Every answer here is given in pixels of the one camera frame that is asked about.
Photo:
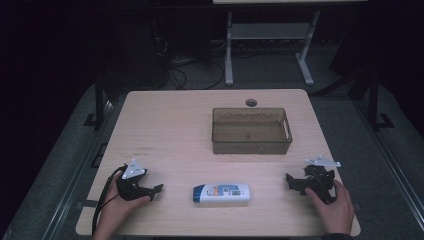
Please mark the person's left hand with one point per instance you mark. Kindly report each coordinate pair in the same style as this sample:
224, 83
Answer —
115, 206

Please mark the person's right hand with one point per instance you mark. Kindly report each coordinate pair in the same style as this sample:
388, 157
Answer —
335, 208

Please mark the white metal table frame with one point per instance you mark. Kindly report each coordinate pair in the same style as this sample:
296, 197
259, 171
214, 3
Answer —
266, 31

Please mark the white and blue tube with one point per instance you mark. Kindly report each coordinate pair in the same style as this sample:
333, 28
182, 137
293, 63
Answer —
221, 194

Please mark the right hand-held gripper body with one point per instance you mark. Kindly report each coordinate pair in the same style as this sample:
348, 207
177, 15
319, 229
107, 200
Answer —
320, 181

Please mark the translucent brown plastic bin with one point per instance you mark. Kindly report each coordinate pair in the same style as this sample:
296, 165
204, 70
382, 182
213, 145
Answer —
251, 136

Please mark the black metal stand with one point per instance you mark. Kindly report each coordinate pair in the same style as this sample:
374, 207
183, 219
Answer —
99, 103
374, 103

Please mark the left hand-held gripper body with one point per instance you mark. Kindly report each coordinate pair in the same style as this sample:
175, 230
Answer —
130, 186

